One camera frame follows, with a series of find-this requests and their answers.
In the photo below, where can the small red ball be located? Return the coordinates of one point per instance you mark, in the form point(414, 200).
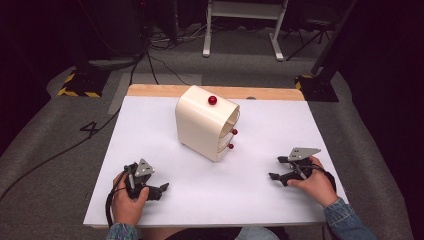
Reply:
point(212, 100)

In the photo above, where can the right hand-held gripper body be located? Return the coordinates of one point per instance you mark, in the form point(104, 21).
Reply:
point(301, 155)

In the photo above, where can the cream drawer with red knob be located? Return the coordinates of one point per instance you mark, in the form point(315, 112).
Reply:
point(228, 132)
point(225, 146)

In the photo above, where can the person's left hand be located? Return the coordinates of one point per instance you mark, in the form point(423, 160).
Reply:
point(126, 208)

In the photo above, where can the person's right hand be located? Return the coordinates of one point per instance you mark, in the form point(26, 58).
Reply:
point(316, 188)

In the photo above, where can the black stand with striped base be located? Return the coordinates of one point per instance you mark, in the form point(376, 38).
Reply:
point(85, 85)
point(318, 88)

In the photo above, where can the cream rounded drawer cabinet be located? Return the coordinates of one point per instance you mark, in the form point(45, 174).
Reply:
point(199, 128)

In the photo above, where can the white metal desk frame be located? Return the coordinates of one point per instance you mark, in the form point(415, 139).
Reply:
point(246, 10)

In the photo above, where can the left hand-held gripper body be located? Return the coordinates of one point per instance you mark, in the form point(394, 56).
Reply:
point(144, 169)

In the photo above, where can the black tripod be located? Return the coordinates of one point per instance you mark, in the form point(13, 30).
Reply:
point(315, 30)

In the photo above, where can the white table cover sheet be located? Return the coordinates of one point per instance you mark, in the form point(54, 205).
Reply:
point(160, 140)

